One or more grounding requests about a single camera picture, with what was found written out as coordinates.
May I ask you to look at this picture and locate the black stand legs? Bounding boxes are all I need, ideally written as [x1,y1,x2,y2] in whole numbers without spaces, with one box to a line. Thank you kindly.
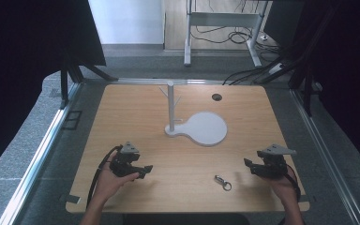
[59,60,119,111]
[252,46,323,117]

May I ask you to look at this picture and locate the person's right hand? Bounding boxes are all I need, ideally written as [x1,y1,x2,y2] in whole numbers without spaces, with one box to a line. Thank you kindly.
[268,172,301,206]

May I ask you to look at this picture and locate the white metal desk frame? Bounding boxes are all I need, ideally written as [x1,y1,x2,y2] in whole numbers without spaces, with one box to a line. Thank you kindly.
[183,0,269,68]

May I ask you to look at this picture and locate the black floor cables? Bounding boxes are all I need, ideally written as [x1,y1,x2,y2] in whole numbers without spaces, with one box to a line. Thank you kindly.
[190,0,284,86]

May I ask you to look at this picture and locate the white jewelry stand with tray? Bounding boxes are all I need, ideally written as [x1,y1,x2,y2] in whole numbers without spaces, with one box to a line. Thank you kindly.
[158,80,229,148]

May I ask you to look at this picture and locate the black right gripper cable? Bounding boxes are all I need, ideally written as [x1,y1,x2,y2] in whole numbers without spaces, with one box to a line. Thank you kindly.
[284,163,302,202]

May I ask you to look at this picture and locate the black curtain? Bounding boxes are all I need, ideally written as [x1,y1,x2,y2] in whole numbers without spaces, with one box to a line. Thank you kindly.
[263,0,360,177]
[0,0,107,182]

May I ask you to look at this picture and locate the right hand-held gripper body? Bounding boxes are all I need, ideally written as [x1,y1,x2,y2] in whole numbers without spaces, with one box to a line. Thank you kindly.
[256,143,297,180]

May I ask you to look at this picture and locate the white power strip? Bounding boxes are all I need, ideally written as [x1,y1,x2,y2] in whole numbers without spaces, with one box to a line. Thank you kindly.
[267,62,286,75]

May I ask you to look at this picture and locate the silver keychain with ring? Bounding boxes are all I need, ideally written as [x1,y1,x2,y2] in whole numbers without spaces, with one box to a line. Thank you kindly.
[213,174,233,192]

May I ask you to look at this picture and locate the aluminium frame rail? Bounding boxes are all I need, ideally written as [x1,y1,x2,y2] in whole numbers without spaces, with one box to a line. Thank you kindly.
[289,88,360,225]
[0,82,83,225]

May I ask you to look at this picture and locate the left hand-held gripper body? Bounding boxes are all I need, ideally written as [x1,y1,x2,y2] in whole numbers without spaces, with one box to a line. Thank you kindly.
[109,141,141,179]

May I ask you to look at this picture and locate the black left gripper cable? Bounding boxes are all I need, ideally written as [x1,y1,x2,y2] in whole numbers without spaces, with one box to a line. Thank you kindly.
[86,144,124,208]

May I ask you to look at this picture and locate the black rectangular floor bracket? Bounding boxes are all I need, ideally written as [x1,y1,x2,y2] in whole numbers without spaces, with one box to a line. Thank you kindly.
[62,109,83,131]

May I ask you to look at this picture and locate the person's left hand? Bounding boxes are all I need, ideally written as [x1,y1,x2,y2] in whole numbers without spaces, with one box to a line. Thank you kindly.
[95,156,141,204]

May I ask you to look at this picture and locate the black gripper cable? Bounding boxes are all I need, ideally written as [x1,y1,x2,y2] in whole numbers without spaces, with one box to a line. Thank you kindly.
[284,163,302,202]
[86,144,124,208]

